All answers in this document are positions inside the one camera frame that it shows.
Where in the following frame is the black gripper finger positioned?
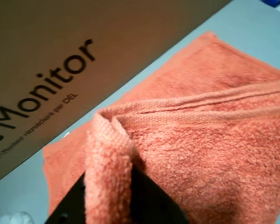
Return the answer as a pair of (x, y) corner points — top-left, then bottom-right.
(130, 167), (189, 224)
(45, 171), (87, 224)

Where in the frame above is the orange terry towel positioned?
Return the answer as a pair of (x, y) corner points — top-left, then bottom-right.
(42, 30), (280, 224)

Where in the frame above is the clear plastic jar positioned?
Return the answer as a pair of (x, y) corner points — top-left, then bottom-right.
(0, 210), (35, 224)

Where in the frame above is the brown cardboard monitor box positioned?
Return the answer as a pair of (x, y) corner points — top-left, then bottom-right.
(0, 0), (231, 189)

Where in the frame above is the blue flat object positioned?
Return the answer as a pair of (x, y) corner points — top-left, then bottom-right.
(259, 0), (280, 7)

